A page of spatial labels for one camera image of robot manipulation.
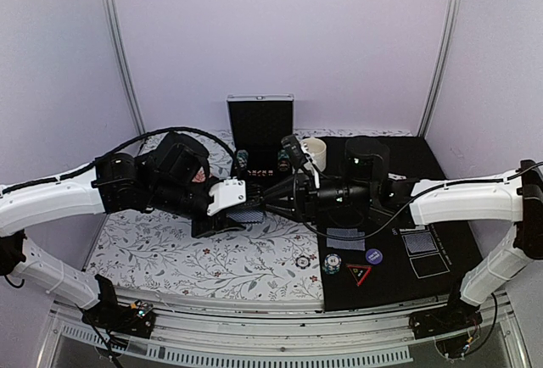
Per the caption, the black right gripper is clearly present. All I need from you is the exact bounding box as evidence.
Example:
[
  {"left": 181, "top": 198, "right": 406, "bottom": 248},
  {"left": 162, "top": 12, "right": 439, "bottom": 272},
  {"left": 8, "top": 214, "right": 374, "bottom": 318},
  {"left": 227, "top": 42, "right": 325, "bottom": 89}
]
[{"left": 257, "top": 170, "right": 376, "bottom": 226}]

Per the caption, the blue playing card deck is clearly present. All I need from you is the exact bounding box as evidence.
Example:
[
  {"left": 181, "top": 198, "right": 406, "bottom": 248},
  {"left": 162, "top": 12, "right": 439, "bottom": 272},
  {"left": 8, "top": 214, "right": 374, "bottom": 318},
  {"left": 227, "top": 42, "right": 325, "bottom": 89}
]
[{"left": 227, "top": 209, "right": 265, "bottom": 224}]

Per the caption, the single blue ten chip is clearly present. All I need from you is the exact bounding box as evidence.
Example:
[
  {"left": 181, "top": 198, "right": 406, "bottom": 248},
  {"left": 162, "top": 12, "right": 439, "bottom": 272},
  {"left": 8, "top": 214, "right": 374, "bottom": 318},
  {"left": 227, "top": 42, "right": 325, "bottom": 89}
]
[{"left": 295, "top": 256, "right": 311, "bottom": 269}]

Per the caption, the dealt blue card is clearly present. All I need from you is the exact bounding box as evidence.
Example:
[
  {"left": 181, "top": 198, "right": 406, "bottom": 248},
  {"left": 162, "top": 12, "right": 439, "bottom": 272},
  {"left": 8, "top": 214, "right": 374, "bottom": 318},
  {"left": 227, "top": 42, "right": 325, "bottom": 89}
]
[
  {"left": 351, "top": 231, "right": 366, "bottom": 251},
  {"left": 326, "top": 228, "right": 358, "bottom": 250}
]

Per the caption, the blue green moved chip stack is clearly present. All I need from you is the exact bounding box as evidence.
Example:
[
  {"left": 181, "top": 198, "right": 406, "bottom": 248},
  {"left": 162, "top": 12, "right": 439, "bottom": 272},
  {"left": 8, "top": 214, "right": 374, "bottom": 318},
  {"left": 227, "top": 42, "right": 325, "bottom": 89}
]
[{"left": 322, "top": 254, "right": 342, "bottom": 275}]

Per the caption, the red triangular all-in marker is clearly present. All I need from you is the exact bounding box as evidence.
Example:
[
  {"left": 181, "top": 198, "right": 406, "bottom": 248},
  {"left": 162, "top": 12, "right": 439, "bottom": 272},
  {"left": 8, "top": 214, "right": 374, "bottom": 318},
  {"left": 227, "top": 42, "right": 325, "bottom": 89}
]
[{"left": 346, "top": 264, "right": 372, "bottom": 287}]

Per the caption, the purple small blind button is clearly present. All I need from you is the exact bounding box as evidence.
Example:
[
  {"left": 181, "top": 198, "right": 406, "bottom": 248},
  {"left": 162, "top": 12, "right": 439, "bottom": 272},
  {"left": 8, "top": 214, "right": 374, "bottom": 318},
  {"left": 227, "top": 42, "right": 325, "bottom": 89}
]
[{"left": 366, "top": 248, "right": 383, "bottom": 265}]

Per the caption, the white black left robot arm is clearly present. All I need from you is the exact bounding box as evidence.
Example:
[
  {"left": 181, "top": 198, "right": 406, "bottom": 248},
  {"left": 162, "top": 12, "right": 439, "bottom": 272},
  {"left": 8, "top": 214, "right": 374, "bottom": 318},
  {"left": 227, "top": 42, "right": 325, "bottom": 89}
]
[{"left": 1, "top": 126, "right": 260, "bottom": 329}]

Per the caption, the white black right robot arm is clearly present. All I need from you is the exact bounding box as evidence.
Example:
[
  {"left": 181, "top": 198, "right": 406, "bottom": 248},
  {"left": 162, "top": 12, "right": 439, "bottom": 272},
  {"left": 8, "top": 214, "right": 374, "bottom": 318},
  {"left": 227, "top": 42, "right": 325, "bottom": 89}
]
[{"left": 261, "top": 136, "right": 542, "bottom": 331}]

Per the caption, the red black chip stack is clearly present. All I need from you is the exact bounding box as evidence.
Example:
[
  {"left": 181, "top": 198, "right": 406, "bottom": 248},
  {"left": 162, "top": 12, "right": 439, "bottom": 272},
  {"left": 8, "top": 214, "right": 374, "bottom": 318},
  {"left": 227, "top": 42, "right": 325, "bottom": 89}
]
[{"left": 277, "top": 150, "right": 290, "bottom": 172}]

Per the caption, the row of red dice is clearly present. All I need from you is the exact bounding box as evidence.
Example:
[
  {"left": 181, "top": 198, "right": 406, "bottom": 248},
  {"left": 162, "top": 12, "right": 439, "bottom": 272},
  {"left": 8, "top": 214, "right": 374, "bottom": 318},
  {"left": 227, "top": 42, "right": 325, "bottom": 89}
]
[{"left": 248, "top": 170, "right": 274, "bottom": 177}]

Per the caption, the red patterned bowl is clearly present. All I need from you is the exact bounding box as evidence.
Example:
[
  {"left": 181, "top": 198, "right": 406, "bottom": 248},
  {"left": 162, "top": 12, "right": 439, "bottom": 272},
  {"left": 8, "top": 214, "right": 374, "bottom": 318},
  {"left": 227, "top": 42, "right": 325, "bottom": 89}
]
[{"left": 192, "top": 168, "right": 208, "bottom": 183}]

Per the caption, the floral table cloth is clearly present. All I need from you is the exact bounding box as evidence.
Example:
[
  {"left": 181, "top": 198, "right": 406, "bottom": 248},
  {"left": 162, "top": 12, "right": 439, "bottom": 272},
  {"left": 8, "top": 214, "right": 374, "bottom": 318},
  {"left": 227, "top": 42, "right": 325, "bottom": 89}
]
[{"left": 83, "top": 128, "right": 404, "bottom": 302}]

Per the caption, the white ceramic cup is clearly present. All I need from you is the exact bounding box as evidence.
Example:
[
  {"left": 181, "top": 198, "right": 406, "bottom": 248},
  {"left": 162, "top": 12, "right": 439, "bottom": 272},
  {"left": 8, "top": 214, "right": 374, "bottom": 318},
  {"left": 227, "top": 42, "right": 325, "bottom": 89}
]
[{"left": 300, "top": 137, "right": 327, "bottom": 171}]

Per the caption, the aluminium poker chip case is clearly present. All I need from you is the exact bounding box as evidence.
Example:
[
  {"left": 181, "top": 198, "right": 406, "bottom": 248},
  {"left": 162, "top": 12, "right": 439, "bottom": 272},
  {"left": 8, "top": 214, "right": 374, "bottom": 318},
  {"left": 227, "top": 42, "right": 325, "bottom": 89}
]
[{"left": 227, "top": 94, "right": 294, "bottom": 187}]

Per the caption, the black poker mat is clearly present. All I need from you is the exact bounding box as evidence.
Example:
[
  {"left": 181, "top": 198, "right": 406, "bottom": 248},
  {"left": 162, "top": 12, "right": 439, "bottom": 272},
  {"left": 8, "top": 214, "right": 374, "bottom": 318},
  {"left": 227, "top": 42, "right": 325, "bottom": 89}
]
[{"left": 317, "top": 137, "right": 482, "bottom": 311}]

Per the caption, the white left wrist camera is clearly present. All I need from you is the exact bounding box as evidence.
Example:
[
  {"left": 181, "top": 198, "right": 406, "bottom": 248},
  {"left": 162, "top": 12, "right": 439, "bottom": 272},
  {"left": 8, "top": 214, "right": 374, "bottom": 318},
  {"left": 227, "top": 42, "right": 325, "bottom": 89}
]
[{"left": 207, "top": 178, "right": 247, "bottom": 216}]

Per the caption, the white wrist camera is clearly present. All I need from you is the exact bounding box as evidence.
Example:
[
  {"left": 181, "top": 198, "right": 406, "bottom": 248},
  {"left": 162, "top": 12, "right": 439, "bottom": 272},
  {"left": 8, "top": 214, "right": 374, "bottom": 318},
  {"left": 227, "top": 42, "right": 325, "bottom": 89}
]
[
  {"left": 207, "top": 178, "right": 247, "bottom": 216},
  {"left": 281, "top": 135, "right": 321, "bottom": 188}
]

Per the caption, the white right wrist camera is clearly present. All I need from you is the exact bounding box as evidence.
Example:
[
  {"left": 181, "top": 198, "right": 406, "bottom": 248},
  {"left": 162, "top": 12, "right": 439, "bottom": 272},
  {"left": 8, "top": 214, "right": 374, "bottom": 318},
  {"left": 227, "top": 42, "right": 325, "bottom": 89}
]
[{"left": 281, "top": 135, "right": 321, "bottom": 188}]

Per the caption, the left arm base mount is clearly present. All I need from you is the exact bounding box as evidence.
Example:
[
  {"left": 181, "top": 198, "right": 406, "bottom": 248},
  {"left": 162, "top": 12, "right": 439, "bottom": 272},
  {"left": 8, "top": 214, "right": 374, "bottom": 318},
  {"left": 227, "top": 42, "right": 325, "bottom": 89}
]
[{"left": 81, "top": 275, "right": 156, "bottom": 339}]

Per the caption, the left aluminium frame post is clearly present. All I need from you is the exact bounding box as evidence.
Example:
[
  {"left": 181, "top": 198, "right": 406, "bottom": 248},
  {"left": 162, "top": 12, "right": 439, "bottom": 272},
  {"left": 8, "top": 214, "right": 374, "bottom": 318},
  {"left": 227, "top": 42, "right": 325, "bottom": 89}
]
[{"left": 102, "top": 0, "right": 146, "bottom": 135}]

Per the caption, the aluminium frame post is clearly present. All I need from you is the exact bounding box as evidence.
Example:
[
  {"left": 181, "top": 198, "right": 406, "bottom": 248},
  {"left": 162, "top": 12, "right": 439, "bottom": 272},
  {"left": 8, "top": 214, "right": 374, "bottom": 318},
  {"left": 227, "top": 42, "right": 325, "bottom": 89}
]
[
  {"left": 102, "top": 0, "right": 146, "bottom": 135},
  {"left": 417, "top": 0, "right": 462, "bottom": 138}
]

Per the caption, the right aluminium frame post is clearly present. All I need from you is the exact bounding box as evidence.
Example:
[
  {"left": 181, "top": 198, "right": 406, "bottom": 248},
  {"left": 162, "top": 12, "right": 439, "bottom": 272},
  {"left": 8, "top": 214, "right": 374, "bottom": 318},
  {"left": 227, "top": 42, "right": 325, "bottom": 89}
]
[{"left": 417, "top": 0, "right": 462, "bottom": 138}]

